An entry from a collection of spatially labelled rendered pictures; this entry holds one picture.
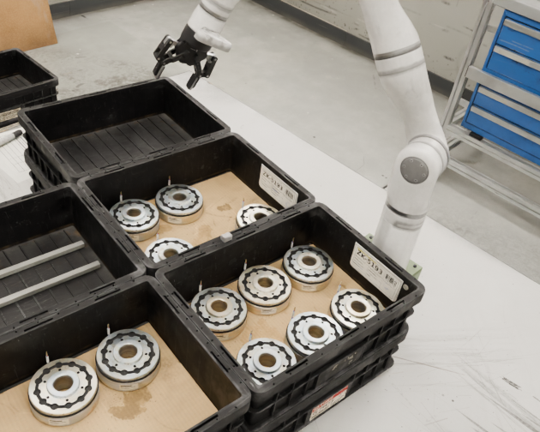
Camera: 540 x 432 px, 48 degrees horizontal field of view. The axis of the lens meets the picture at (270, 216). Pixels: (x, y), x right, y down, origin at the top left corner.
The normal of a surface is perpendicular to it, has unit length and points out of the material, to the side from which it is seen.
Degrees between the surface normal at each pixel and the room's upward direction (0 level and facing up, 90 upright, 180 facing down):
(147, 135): 0
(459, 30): 90
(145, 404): 0
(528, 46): 90
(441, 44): 90
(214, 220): 0
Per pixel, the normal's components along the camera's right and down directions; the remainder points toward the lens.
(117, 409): 0.13, -0.76
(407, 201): -0.51, 0.48
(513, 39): -0.69, 0.40
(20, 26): 0.70, 0.27
